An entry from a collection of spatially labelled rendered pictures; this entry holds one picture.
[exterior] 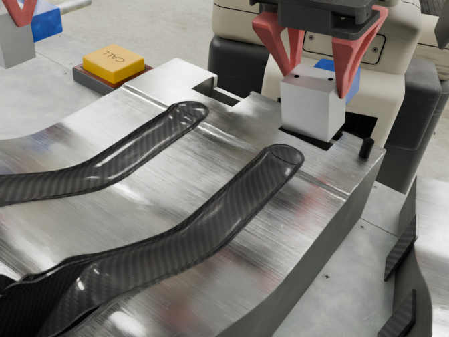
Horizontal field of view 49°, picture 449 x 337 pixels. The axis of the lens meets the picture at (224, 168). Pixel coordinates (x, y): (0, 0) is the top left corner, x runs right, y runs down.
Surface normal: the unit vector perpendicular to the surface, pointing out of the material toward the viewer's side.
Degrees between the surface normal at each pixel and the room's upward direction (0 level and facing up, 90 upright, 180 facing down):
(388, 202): 0
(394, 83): 8
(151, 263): 28
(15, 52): 90
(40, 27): 90
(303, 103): 98
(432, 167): 0
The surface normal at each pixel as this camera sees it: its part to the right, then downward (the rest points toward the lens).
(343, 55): -0.50, 0.81
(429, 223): 0.11, -0.77
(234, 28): -0.22, 0.59
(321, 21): -0.57, 0.57
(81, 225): 0.36, -0.90
